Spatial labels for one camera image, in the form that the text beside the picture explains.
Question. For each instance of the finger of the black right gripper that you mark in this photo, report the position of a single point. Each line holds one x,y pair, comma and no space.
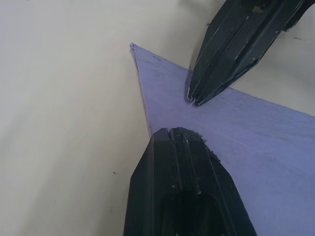
261,34
216,44

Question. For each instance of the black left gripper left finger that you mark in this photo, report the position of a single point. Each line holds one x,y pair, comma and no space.
147,196

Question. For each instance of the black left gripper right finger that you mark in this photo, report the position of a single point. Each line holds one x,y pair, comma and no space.
221,186

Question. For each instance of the purple paper sheet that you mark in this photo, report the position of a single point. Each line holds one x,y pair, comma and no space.
258,137

